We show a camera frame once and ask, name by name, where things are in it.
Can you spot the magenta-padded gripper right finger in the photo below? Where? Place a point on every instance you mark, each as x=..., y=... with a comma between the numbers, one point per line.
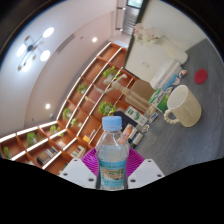
x=146, y=171

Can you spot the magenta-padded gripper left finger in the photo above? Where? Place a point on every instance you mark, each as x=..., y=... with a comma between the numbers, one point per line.
x=77, y=171

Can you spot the clear blue-capped water bottle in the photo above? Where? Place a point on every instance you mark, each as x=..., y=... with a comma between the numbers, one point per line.
x=111, y=156

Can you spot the dark book stack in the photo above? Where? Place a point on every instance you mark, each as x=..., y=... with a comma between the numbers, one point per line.
x=131, y=135

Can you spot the wooden bookshelf unit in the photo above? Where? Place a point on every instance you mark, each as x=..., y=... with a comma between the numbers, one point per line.
x=66, y=133

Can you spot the dark office chair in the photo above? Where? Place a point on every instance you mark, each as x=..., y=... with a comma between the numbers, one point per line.
x=122, y=119

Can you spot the tall green-white carton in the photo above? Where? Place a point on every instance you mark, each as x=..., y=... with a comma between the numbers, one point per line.
x=135, y=114

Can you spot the recessed ceiling light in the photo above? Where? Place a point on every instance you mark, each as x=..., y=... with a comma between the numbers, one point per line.
x=47, y=106
x=94, y=39

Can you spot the green-white box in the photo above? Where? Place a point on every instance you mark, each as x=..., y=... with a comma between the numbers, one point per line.
x=160, y=100

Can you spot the cream ceramic mug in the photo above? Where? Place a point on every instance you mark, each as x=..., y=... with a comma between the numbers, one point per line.
x=185, y=106

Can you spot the wooden artist mannequin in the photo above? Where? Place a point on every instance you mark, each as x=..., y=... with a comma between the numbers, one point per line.
x=130, y=93

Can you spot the brown chair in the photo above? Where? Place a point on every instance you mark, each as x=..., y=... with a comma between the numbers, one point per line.
x=143, y=87

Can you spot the flat round red coaster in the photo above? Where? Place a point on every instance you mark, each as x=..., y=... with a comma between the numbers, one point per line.
x=200, y=76

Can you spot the multi-bulb ceiling lamp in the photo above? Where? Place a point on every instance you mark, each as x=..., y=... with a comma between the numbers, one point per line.
x=45, y=55

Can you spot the ceiling air vent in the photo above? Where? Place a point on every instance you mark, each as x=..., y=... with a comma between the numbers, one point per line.
x=65, y=43

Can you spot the grey curtain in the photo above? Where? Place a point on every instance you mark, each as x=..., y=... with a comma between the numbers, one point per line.
x=130, y=20

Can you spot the window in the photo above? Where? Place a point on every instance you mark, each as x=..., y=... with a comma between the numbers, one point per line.
x=135, y=2

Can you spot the white wall switch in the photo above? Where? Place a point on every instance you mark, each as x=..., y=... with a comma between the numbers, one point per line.
x=145, y=63

